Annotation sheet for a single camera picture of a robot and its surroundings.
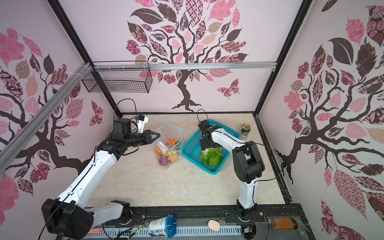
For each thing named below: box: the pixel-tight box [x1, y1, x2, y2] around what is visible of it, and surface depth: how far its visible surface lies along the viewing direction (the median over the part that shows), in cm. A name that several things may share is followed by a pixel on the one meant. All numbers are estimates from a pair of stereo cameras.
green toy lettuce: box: [200, 147, 223, 166], surface depth 89 cm
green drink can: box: [240, 124, 251, 140], surface depth 100 cm
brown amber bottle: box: [272, 218, 298, 230], surface depth 70 cm
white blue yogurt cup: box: [148, 214, 177, 239], surface depth 66 cm
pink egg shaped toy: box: [207, 219, 221, 232], surface depth 71 cm
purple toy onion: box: [158, 155, 171, 166], surface depth 89 cm
